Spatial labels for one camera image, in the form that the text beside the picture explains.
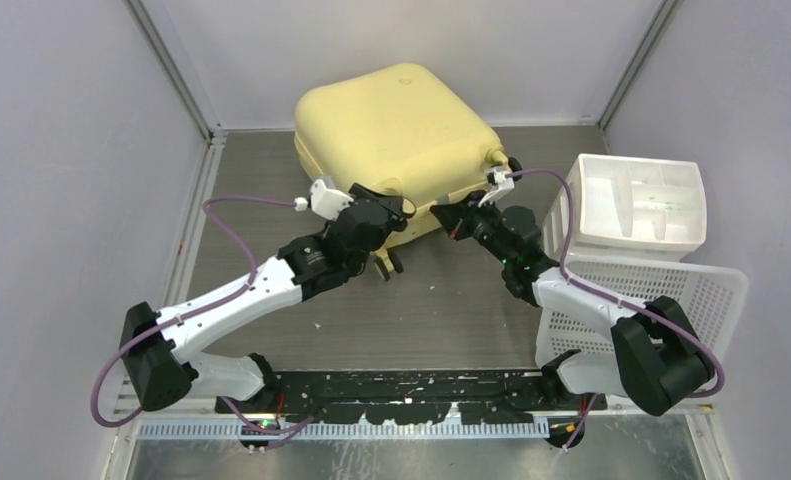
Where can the slotted metal cable duct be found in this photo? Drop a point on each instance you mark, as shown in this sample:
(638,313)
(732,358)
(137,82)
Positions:
(450,428)

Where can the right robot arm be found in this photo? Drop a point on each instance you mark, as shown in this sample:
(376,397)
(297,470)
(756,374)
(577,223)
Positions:
(657,360)

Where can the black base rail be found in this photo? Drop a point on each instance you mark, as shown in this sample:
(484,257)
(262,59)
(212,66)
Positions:
(410,397)

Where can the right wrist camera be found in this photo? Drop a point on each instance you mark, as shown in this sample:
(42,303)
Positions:
(500,183)

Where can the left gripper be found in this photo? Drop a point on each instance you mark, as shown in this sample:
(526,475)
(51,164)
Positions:
(393,204)

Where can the white perforated plastic basket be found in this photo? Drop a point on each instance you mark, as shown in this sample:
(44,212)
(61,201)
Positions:
(686,311)

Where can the yellow hard-shell suitcase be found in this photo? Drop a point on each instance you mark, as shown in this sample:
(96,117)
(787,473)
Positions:
(398,131)

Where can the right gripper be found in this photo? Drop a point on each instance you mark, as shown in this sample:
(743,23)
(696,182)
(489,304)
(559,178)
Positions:
(452,219)

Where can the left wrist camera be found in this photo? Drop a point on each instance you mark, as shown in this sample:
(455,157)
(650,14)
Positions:
(324,199)

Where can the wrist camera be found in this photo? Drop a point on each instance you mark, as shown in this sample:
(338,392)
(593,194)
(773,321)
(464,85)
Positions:
(324,199)
(500,183)

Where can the white divided organizer tray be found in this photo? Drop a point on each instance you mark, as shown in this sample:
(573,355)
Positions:
(630,207)

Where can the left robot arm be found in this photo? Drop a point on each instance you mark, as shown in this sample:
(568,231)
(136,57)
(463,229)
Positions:
(162,350)

